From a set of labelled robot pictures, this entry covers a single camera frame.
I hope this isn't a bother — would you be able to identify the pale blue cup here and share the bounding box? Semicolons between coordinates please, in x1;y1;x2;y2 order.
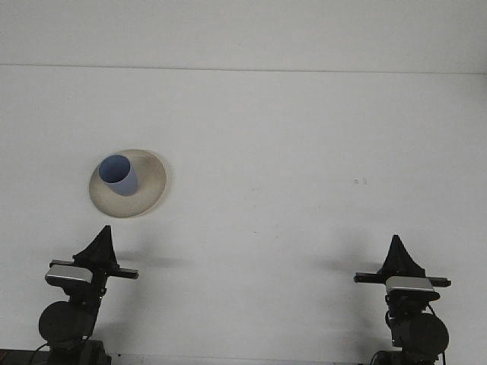
98;154;139;198

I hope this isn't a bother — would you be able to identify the pale cream round plate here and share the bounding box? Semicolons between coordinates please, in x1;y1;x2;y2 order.
88;148;170;219

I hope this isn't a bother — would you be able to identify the dark platform edge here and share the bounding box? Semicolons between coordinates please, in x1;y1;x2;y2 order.
0;348;50;365

